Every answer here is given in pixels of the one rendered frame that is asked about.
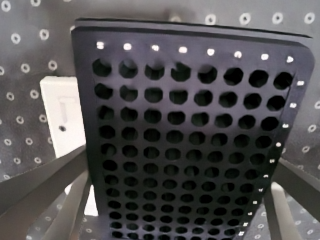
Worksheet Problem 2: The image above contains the black perforated breadboard plate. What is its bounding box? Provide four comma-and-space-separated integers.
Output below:
0, 0, 320, 181

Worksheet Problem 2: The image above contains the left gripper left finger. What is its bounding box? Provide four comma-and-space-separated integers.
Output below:
0, 143, 92, 240

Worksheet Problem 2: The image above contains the black well plate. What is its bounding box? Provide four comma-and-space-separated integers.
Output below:
71, 17, 316, 240

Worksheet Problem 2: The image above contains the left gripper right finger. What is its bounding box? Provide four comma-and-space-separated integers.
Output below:
263, 157, 320, 240

